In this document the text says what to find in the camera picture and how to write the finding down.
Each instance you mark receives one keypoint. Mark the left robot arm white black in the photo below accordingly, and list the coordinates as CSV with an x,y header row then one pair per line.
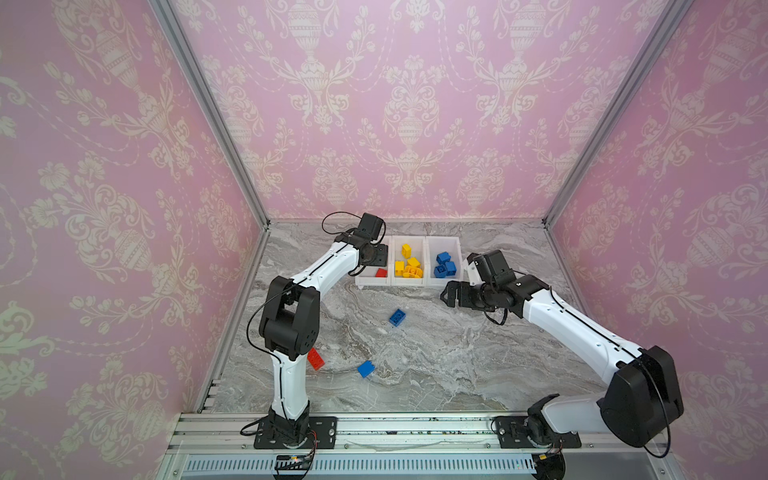
x,y
290,316

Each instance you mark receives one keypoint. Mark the white plastic bin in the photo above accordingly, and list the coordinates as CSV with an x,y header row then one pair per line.
x,y
434,246
417,245
384,282

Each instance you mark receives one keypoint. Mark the aluminium corner post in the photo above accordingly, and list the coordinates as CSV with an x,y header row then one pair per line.
x,y
194,74
661,33

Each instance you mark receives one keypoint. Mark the aluminium corner post left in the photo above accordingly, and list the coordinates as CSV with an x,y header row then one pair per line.
x,y
194,74

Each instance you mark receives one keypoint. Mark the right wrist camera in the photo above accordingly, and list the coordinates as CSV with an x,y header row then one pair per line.
x,y
489,269

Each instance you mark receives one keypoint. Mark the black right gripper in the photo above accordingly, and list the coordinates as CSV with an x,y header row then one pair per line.
x,y
462,294

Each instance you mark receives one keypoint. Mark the aluminium corner post right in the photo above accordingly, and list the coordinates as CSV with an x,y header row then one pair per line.
x,y
661,33

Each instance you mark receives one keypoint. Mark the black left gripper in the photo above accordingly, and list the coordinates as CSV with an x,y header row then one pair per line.
x,y
381,258

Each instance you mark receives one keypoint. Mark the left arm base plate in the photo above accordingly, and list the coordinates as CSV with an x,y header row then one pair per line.
x,y
276,432

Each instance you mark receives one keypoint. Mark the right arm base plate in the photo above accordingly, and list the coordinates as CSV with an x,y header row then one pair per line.
x,y
515,432

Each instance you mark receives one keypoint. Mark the right white plastic bin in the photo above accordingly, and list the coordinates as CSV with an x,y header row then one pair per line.
x,y
434,246

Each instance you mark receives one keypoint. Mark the middle white plastic bin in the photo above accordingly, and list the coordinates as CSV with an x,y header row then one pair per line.
x,y
417,245

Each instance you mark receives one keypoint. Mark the aluminium front rail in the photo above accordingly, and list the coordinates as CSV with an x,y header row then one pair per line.
x,y
403,446

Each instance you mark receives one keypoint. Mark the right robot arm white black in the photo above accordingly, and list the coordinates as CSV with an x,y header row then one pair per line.
x,y
642,397

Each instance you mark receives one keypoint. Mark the left white plastic bin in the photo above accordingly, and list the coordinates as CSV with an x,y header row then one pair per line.
x,y
384,282

